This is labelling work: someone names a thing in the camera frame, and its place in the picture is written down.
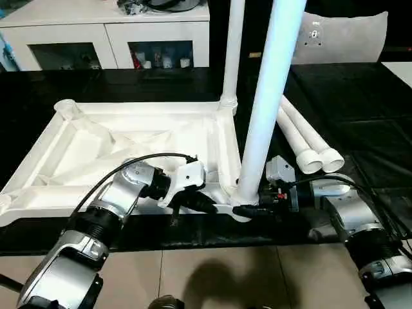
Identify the black mat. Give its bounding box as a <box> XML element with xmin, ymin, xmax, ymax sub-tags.
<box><xmin>0</xmin><ymin>62</ymin><xmax>412</xmax><ymax>257</ymax></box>

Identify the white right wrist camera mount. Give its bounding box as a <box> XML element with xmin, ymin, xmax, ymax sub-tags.
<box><xmin>266</xmin><ymin>156</ymin><xmax>300</xmax><ymax>212</ymax></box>

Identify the white flat panel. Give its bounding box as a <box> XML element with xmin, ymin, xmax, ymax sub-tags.
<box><xmin>381</xmin><ymin>61</ymin><xmax>412</xmax><ymax>83</ymax></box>

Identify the white cabinet with glass doors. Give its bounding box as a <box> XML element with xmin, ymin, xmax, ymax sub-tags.
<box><xmin>0</xmin><ymin>0</ymin><xmax>212</xmax><ymax>71</ymax></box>

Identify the black metal frame bar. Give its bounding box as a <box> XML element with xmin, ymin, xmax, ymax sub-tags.
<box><xmin>0</xmin><ymin>273</ymin><xmax>23</xmax><ymax>292</ymax></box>

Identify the grey bag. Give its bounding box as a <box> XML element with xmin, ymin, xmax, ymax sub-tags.
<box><xmin>151</xmin><ymin>0</ymin><xmax>197</xmax><ymax>10</ymax></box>

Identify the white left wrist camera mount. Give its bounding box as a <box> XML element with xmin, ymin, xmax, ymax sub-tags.
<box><xmin>157</xmin><ymin>160</ymin><xmax>207</xmax><ymax>209</ymax></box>

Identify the white plastic table leg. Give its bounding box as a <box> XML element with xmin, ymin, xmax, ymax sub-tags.
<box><xmin>218</xmin><ymin>0</ymin><xmax>244</xmax><ymax>115</ymax></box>
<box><xmin>281</xmin><ymin>96</ymin><xmax>344</xmax><ymax>173</ymax></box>
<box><xmin>236</xmin><ymin>0</ymin><xmax>308</xmax><ymax>207</ymax></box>
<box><xmin>276</xmin><ymin>106</ymin><xmax>323</xmax><ymax>174</ymax></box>

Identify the grey cushion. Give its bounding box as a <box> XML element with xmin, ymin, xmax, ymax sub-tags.
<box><xmin>291</xmin><ymin>11</ymin><xmax>389</xmax><ymax>65</ymax></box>

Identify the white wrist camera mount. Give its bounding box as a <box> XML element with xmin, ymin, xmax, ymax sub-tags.
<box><xmin>266</xmin><ymin>156</ymin><xmax>300</xmax><ymax>212</ymax></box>
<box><xmin>157</xmin><ymin>160</ymin><xmax>207</xmax><ymax>209</ymax></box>

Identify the white plastic table top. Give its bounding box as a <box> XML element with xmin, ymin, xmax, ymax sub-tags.
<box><xmin>0</xmin><ymin>98</ymin><xmax>258</xmax><ymax>228</ymax></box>

